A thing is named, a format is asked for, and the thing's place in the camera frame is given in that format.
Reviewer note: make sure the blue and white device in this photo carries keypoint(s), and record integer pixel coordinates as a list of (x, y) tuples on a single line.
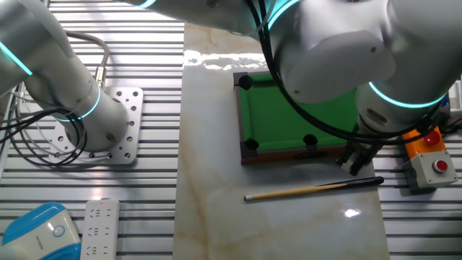
[(32, 234)]

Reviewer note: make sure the white power strip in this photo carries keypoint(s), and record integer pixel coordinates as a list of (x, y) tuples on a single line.
[(100, 231)]

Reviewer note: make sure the wooden pool cue black butt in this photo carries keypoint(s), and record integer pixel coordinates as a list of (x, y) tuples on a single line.
[(288, 192)]

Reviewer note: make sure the white ridged plastic item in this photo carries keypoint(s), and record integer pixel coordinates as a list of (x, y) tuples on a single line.
[(456, 97)]

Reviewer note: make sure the silver perforated mounting plate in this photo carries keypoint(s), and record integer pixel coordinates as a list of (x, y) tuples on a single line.
[(131, 108)]

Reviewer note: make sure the orange box with red button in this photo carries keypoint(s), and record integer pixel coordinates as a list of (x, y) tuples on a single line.
[(418, 144)]

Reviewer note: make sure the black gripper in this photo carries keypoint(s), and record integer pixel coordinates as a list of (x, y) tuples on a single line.
[(362, 148)]

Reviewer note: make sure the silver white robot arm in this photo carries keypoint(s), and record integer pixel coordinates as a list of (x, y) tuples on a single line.
[(343, 54)]

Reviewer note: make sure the blue plastic item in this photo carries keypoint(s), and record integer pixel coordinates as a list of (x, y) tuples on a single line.
[(445, 101)]

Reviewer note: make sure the green felt mini pool table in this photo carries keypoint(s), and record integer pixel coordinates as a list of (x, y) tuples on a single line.
[(270, 119)]

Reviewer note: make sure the grey box with red button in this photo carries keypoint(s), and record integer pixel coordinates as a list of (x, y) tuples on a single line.
[(426, 173)]

